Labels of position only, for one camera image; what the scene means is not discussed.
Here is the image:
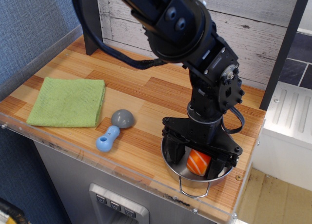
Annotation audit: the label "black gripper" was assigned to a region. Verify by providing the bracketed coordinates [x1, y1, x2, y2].
[162, 116, 243, 180]

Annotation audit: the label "orange white salmon sushi toy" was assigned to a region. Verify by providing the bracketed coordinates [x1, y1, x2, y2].
[186, 149, 212, 176]

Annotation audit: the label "stainless steel pot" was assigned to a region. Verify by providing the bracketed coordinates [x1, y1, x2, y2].
[161, 138, 233, 198]

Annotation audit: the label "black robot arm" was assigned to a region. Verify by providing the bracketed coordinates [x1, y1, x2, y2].
[122, 0, 244, 179]

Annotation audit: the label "clear acrylic table edge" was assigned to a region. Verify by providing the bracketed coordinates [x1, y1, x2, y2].
[0, 114, 237, 224]

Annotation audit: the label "blue grey toy scoop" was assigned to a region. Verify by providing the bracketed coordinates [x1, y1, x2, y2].
[96, 109, 135, 152]

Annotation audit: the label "white ribbed appliance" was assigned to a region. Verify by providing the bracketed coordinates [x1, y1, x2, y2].
[253, 82, 312, 190]

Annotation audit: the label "silver control panel with buttons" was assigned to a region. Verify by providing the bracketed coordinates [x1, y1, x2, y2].
[89, 183, 150, 224]

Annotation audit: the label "green folded cloth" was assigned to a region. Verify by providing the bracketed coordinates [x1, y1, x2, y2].
[26, 77, 105, 127]

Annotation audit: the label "yellow black object at corner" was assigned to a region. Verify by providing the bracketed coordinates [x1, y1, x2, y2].
[0, 198, 31, 224]

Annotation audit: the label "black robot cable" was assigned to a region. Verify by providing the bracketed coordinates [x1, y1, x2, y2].
[70, 0, 169, 71]

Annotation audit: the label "dark right frame post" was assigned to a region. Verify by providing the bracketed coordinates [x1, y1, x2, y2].
[259, 0, 309, 110]

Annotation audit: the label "dark frame post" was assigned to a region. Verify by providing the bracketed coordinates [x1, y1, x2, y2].
[78, 0, 102, 55]
[259, 0, 309, 110]

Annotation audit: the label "dark left frame post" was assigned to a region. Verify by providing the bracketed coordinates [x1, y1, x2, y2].
[78, 0, 102, 55]

